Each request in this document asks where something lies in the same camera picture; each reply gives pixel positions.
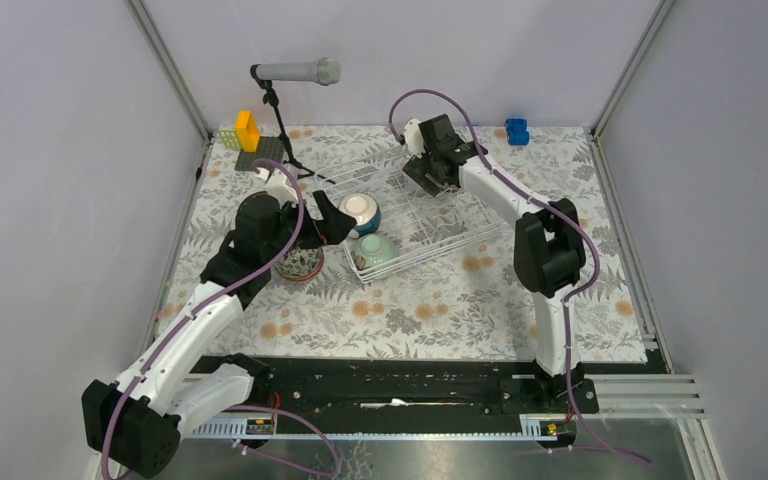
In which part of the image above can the grey microphone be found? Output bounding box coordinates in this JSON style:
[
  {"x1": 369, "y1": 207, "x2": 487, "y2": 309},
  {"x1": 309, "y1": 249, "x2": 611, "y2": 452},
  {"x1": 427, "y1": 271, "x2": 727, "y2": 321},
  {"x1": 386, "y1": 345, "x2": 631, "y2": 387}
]
[{"x1": 250, "y1": 58, "x2": 342, "y2": 86}]

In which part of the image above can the black microphone tripod stand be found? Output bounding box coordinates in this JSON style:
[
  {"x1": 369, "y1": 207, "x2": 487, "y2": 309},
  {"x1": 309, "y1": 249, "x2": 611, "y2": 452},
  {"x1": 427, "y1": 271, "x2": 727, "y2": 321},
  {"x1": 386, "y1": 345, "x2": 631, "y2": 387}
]
[{"x1": 250, "y1": 58, "x2": 342, "y2": 184}]

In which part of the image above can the black gold-rimmed bowl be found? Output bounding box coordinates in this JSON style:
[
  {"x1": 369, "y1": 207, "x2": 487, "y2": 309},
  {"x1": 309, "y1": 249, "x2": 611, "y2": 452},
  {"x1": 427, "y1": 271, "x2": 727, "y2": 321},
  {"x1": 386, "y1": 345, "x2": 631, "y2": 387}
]
[{"x1": 432, "y1": 181, "x2": 461, "y2": 198}]

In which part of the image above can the teal and cream bowl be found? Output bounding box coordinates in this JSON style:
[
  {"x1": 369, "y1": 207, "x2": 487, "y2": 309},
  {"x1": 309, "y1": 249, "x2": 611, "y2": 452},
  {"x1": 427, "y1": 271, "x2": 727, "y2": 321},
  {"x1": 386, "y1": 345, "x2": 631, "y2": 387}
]
[{"x1": 339, "y1": 193, "x2": 382, "y2": 239}]

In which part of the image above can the mint green bowl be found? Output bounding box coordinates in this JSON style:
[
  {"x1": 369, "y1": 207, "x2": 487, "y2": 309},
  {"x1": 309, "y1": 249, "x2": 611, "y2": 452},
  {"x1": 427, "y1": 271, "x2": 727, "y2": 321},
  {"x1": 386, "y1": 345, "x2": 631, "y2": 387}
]
[{"x1": 352, "y1": 233, "x2": 399, "y2": 271}]

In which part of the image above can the blue white patterned bowl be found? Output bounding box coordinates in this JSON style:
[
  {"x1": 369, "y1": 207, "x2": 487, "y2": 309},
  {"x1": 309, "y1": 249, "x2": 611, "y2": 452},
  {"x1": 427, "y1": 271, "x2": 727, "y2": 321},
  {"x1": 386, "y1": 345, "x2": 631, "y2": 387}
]
[{"x1": 273, "y1": 247, "x2": 326, "y2": 284}]

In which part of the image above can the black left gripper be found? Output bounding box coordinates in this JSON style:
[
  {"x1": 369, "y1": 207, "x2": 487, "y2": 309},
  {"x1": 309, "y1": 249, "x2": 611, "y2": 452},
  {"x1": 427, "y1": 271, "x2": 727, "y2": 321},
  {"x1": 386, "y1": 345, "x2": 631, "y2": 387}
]
[{"x1": 263, "y1": 189, "x2": 356, "y2": 263}]

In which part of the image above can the dark teal floral bowl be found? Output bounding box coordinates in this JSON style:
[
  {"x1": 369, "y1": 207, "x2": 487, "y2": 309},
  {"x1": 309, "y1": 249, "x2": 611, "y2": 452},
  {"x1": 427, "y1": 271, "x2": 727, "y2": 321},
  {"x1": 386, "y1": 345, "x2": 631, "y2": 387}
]
[{"x1": 240, "y1": 191, "x2": 271, "y2": 208}]

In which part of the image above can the blue toy brick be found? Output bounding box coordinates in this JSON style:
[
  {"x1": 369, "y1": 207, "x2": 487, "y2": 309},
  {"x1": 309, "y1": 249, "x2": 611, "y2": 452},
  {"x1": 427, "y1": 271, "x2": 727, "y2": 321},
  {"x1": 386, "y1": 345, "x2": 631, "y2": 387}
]
[{"x1": 504, "y1": 117, "x2": 531, "y2": 146}]

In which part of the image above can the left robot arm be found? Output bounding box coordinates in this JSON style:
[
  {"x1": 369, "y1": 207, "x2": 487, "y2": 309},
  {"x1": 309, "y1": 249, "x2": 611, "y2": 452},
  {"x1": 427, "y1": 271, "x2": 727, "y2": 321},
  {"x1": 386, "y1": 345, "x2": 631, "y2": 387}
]
[{"x1": 81, "y1": 190, "x2": 357, "y2": 479}]

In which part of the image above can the light green toy brick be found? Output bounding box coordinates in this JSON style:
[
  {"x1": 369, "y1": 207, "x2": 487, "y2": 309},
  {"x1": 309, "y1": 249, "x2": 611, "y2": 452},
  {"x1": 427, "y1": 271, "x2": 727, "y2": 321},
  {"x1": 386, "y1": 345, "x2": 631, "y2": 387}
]
[{"x1": 217, "y1": 128, "x2": 242, "y2": 151}]

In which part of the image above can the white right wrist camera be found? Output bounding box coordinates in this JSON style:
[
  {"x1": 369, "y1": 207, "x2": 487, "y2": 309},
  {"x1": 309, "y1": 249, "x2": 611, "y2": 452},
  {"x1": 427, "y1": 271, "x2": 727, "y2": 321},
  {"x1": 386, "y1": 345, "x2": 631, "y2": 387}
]
[{"x1": 402, "y1": 118, "x2": 425, "y2": 157}]

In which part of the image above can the white wire dish rack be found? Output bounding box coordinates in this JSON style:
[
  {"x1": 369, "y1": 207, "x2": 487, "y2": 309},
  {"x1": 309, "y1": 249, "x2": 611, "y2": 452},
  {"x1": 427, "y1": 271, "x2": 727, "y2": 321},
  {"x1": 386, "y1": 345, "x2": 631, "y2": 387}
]
[{"x1": 317, "y1": 132, "x2": 512, "y2": 285}]

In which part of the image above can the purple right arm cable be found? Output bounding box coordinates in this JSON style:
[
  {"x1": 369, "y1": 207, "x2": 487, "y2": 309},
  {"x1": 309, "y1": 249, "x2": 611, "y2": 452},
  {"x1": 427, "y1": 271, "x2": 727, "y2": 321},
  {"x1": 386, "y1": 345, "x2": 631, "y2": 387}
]
[{"x1": 387, "y1": 89, "x2": 654, "y2": 466}]

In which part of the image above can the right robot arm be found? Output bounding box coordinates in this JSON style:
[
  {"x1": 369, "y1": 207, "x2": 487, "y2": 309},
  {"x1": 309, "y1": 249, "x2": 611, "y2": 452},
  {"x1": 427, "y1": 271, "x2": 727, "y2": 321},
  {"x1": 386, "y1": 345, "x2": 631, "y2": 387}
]
[{"x1": 400, "y1": 115, "x2": 586, "y2": 412}]

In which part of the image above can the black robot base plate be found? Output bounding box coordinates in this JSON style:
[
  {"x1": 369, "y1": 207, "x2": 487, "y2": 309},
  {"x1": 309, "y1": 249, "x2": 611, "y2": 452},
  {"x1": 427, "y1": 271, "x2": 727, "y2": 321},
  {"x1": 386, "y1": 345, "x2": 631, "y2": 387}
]
[{"x1": 224, "y1": 356, "x2": 601, "y2": 436}]

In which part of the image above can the yellow toy brick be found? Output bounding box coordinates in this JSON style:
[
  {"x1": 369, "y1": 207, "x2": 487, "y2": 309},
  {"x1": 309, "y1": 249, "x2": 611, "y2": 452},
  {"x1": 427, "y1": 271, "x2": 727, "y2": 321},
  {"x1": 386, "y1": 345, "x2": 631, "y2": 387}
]
[{"x1": 234, "y1": 110, "x2": 261, "y2": 153}]

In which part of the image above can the floral tablecloth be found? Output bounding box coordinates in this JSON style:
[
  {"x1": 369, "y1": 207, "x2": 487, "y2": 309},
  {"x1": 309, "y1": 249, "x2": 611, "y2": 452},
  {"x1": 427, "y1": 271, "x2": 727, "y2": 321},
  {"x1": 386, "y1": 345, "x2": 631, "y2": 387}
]
[{"x1": 156, "y1": 126, "x2": 646, "y2": 363}]

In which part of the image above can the grey toy baseplate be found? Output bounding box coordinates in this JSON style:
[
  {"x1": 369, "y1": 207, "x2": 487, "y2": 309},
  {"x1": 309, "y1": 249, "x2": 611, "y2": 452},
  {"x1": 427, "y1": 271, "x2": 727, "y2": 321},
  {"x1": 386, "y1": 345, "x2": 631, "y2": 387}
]
[{"x1": 234, "y1": 136, "x2": 285, "y2": 171}]

